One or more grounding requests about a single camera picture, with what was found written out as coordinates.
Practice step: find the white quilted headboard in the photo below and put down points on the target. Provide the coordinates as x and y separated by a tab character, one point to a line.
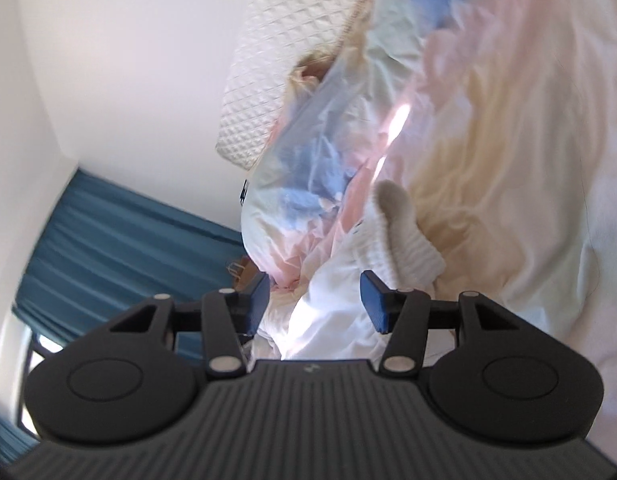
288	35

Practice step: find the brown paper bag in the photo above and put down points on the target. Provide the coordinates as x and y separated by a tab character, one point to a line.
241	275

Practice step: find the teal curtain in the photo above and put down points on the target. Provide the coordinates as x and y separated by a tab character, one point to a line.
128	240

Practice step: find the pastel pink and blue duvet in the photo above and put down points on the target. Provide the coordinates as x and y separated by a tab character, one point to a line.
488	135

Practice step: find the dark framed window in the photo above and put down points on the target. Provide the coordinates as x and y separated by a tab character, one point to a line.
41	352

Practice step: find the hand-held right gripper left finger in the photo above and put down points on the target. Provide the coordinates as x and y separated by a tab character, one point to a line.
261	302

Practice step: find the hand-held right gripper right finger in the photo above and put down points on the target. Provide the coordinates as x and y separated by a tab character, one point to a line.
376	302

